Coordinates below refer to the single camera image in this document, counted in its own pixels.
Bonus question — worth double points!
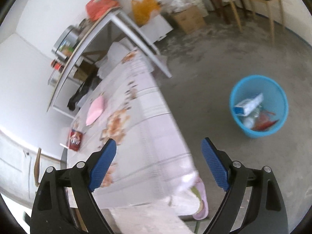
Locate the red snack packet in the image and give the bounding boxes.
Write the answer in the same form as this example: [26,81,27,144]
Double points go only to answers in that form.
[68,129,83,152]

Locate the pink sponge cloth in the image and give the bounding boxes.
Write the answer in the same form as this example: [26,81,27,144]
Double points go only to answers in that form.
[86,96,105,126]

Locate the blue toothpaste box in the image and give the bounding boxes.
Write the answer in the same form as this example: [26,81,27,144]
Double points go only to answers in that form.
[233,93,264,117]

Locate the clear red snack bag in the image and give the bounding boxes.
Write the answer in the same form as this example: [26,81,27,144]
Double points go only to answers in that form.
[252,110,279,132]

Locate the blue plastic trash basket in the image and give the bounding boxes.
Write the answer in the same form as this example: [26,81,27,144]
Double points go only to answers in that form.
[230,75,289,138]

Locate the pink slipper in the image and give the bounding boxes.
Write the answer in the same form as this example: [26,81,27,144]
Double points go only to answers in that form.
[191,176,209,220]

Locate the wooden chair left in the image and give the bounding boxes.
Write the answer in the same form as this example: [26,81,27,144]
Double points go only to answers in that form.
[33,148,67,188]

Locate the floral plaid tablecloth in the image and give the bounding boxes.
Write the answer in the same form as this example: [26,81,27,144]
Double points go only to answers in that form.
[67,49,198,209]

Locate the red sauce jar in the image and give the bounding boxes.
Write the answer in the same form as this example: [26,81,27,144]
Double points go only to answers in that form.
[51,59,65,73]

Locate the steel rice cooker pot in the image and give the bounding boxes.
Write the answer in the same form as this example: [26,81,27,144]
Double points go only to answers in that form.
[52,25,80,61]

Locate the cardboard box on floor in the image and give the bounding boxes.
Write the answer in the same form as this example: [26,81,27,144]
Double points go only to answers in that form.
[171,6,206,34]

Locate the white side table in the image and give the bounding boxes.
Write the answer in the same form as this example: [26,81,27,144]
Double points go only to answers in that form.
[48,7,172,118]

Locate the red plastic bag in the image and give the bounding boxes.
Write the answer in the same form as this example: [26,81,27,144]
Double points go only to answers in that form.
[85,0,120,21]

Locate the yellow plastic bag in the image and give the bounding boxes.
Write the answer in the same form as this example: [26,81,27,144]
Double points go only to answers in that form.
[131,0,161,26]

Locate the white bags pile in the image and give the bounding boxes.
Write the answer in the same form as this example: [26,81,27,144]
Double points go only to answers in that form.
[169,0,209,17]

